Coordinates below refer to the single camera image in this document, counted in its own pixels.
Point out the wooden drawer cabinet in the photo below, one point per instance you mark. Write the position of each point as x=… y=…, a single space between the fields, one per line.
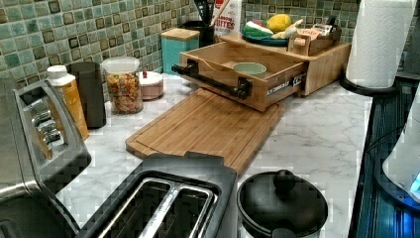
x=323 y=68

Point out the wooden spatula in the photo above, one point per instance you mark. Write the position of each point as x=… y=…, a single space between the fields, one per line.
x=220 y=7

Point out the glass jar of cereal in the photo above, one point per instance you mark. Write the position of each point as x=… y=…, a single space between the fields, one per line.
x=123 y=84

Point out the white paper towel roll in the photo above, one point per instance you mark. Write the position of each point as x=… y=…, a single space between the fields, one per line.
x=378 y=41

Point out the toy yellow lemon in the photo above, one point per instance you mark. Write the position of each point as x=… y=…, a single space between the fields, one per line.
x=278 y=22

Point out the amber bottle white cap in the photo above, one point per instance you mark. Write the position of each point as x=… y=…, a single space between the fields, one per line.
x=66 y=86

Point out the toy peeled banana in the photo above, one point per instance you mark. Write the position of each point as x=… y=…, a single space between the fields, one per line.
x=288 y=32

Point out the pale green bowl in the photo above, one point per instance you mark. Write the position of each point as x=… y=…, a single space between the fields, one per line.
x=251 y=68

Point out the wooden tray of tea packets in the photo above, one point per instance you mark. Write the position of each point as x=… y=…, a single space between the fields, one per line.
x=312 y=41

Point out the wooden drawer with black handle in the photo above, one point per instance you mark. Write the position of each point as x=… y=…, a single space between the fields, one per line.
x=212 y=68

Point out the white snack bites box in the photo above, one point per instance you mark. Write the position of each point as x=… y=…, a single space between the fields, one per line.
x=229 y=21

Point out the bamboo cutting board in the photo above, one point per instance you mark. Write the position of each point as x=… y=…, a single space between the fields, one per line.
x=207 y=123

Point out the dark brown tumbler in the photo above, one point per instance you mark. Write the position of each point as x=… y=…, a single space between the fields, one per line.
x=89 y=82

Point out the blue plate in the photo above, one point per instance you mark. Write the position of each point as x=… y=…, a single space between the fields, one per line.
x=265 y=41

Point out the black two-slot toaster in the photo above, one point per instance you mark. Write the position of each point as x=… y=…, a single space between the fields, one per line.
x=168 y=196

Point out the teal canister wooden lid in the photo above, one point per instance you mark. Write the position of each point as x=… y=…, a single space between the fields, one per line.
x=174 y=42

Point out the black paper towel holder base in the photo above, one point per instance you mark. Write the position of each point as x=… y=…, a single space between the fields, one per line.
x=371 y=92

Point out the black utensil holder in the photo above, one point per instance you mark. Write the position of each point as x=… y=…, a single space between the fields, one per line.
x=206 y=33

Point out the stainless toaster oven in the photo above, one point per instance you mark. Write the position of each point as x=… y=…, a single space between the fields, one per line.
x=42 y=151

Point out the toy watermelon slice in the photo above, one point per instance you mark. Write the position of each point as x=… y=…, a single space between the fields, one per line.
x=255 y=30

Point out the small pink lidded dish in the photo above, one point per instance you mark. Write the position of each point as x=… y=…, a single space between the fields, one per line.
x=151 y=84

